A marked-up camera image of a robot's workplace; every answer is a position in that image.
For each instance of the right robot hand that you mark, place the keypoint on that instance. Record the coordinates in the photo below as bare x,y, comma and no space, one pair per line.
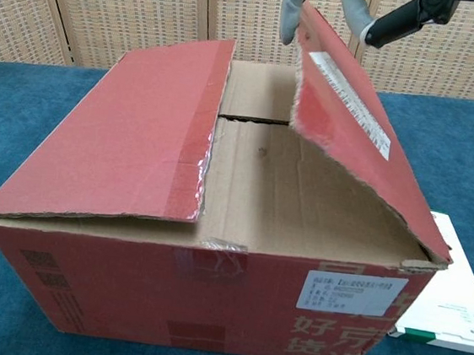
289,17

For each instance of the cardboard box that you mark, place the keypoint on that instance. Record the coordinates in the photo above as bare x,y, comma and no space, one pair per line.
140,133

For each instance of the woven bamboo folding screen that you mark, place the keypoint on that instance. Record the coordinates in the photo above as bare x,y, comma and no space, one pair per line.
132,5

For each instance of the blue table mat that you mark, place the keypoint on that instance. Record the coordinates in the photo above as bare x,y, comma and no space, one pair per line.
20,142

